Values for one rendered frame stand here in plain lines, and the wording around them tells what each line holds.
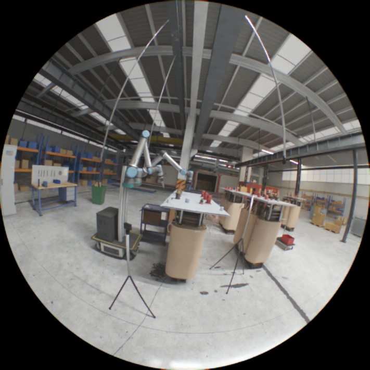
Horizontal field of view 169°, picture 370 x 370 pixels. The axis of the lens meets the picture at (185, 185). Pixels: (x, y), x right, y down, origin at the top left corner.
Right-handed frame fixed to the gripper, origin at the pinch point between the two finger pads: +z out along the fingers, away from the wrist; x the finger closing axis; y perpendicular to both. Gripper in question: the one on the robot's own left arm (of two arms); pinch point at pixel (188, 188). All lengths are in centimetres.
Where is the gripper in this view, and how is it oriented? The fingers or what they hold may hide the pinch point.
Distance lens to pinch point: 241.8
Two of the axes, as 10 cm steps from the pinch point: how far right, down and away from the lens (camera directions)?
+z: -1.6, 9.9, 0.5
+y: -4.9, -0.3, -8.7
